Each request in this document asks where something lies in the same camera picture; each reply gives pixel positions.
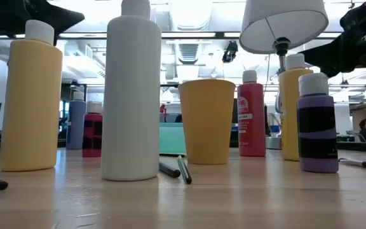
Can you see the thin black paintbrush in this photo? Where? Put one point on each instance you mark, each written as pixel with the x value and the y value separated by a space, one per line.
pixel 184 170

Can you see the medium red paint bottle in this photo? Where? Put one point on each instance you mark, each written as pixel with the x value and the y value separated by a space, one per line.
pixel 256 127

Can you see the teal plastic bin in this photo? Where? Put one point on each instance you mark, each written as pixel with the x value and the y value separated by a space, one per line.
pixel 172 138

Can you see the medium yellow paint bottle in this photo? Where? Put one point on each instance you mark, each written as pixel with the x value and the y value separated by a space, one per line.
pixel 288 111

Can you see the silver lamp with white shade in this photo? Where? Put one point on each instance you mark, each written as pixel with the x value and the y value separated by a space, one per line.
pixel 281 19

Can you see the black aluminium table frame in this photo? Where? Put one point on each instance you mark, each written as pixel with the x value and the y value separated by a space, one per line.
pixel 361 147

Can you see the small purple paint bottle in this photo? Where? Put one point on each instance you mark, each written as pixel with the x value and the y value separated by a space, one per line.
pixel 317 124

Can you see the small magenta paint bottle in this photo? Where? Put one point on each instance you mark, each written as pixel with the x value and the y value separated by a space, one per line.
pixel 91 108

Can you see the yellow plastic cup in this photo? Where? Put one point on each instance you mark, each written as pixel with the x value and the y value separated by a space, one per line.
pixel 206 121

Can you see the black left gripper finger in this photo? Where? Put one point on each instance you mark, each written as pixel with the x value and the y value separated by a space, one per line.
pixel 62 17

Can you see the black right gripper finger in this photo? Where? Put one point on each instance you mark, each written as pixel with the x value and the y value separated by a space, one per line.
pixel 335 54

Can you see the black hanging camera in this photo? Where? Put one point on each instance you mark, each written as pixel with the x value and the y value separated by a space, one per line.
pixel 230 51

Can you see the periwinkle paint bottle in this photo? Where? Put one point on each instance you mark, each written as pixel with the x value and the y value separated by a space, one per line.
pixel 76 124

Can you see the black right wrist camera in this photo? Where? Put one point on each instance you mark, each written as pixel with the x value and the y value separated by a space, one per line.
pixel 356 17

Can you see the large white paint bottle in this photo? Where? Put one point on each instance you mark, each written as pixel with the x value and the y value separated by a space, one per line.
pixel 131 95

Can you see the large yellow paint bottle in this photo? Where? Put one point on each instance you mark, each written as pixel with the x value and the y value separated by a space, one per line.
pixel 30 105

